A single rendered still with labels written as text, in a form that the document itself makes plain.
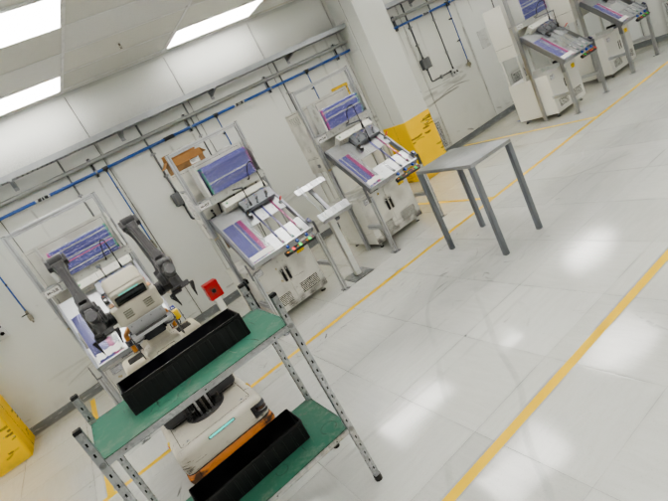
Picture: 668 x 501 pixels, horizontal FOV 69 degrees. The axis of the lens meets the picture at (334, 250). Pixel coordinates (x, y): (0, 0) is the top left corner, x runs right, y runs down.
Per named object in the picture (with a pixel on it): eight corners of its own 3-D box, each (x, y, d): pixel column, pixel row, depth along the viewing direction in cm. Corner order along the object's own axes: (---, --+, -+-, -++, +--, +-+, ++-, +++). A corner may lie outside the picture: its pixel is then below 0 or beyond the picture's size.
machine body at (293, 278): (330, 286, 504) (303, 236, 487) (276, 326, 476) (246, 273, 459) (303, 281, 561) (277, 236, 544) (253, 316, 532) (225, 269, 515)
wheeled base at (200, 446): (173, 447, 352) (154, 421, 345) (246, 392, 378) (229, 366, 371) (196, 490, 293) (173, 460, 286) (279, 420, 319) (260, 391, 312)
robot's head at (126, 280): (106, 295, 285) (96, 281, 273) (139, 275, 293) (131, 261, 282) (118, 311, 278) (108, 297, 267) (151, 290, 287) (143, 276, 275)
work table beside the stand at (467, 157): (506, 255, 385) (469, 164, 362) (449, 250, 448) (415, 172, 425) (543, 227, 400) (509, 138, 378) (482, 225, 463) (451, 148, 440)
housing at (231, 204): (268, 193, 491) (267, 183, 480) (228, 217, 471) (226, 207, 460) (263, 189, 495) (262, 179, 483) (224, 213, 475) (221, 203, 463)
